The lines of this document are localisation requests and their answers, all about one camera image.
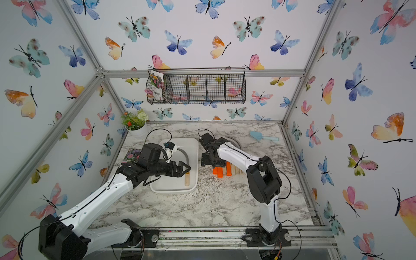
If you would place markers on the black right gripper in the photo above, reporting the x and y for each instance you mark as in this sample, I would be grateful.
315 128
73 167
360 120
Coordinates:
204 160

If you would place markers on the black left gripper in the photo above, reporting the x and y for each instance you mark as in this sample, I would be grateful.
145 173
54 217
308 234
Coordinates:
180 174

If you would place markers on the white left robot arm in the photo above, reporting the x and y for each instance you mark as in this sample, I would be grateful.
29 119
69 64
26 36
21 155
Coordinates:
66 237

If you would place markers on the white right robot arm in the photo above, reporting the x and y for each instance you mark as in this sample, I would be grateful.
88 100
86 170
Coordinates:
263 178

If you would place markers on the white plastic storage tray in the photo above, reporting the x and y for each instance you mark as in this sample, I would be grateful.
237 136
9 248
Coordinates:
175 186

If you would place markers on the flower seed packet on table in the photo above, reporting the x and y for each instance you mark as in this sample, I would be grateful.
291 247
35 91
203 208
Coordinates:
132 156

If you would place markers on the teal plastic garden trowel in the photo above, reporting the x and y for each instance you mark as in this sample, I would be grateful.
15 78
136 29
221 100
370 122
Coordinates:
259 137

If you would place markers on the potted artificial flower plant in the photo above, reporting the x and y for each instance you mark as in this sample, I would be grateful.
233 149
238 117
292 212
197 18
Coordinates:
136 123

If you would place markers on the seed packet in basket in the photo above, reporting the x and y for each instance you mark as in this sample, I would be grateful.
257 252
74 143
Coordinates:
157 84

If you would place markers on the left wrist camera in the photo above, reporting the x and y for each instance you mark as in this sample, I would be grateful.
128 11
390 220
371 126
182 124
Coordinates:
170 148

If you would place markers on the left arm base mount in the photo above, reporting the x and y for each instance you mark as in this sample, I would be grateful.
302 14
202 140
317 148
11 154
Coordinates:
139 237

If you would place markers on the black wire wall basket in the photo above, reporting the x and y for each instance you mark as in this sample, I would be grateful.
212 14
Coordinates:
201 86

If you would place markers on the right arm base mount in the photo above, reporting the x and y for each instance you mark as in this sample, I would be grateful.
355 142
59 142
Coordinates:
268 237

